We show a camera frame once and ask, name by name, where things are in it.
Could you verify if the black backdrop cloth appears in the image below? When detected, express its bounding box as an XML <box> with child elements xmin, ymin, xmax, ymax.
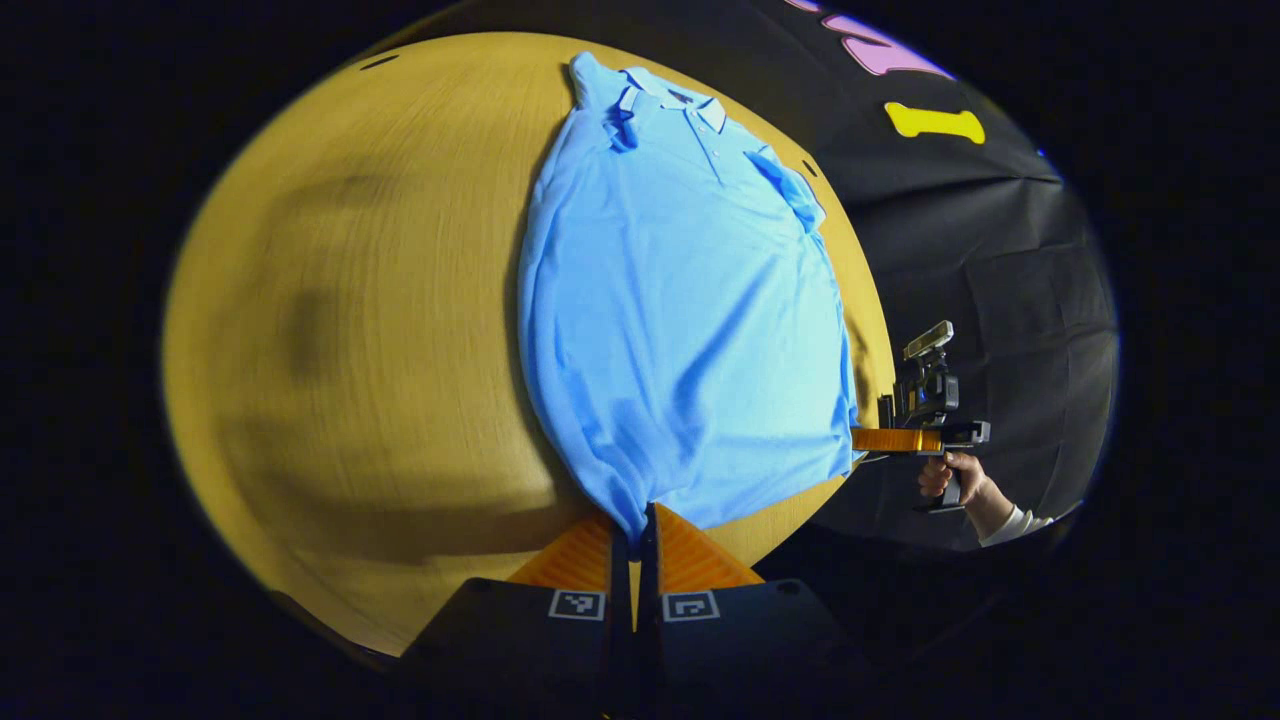
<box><xmin>380</xmin><ymin>0</ymin><xmax>1120</xmax><ymax>561</ymax></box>

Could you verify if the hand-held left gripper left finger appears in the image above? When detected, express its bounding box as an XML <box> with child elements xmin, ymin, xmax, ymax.
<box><xmin>400</xmin><ymin>510</ymin><xmax>635</xmax><ymax>717</ymax></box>

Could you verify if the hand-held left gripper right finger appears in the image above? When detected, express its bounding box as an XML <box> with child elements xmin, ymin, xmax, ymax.
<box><xmin>638</xmin><ymin>502</ymin><xmax>873</xmax><ymax>717</ymax></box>

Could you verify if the light blue T-shirt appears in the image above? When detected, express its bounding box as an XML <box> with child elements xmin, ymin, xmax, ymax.
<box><xmin>516</xmin><ymin>51</ymin><xmax>864</xmax><ymax>543</ymax></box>

